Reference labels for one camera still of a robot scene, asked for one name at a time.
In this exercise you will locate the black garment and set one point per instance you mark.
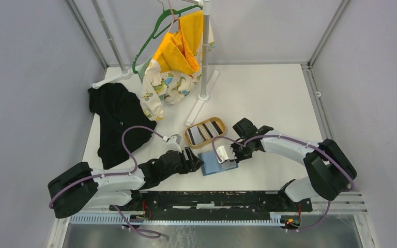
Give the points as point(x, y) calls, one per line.
point(118, 109)

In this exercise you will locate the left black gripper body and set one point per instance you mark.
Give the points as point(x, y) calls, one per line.
point(183, 167)

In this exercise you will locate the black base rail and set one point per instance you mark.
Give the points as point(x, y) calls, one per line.
point(213, 205)

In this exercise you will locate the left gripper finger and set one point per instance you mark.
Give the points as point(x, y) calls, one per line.
point(188, 154)
point(195, 162)

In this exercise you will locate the yellow dinosaur print jacket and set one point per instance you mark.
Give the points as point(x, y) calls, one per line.
point(175, 68)

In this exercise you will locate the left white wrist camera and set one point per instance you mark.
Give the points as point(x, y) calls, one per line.
point(173, 142)

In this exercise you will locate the blue card holder wallet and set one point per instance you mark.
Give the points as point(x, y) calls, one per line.
point(212, 166)

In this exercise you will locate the green clothes hanger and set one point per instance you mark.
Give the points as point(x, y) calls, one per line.
point(156, 33)

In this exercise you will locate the oval wooden card tray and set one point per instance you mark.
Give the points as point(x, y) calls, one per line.
point(209, 129)

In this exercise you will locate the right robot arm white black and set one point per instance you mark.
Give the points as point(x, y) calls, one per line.
point(329, 171)

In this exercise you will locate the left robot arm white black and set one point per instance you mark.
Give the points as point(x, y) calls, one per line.
point(82, 187)

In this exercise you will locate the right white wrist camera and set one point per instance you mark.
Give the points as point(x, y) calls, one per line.
point(225, 153)

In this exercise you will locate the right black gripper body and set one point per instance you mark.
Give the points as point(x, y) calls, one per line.
point(241, 152)

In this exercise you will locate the white metal clothes rack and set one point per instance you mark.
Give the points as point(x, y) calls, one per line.
point(207, 80)

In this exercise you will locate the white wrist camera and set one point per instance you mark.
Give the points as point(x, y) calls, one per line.
point(173, 142)
point(225, 153)

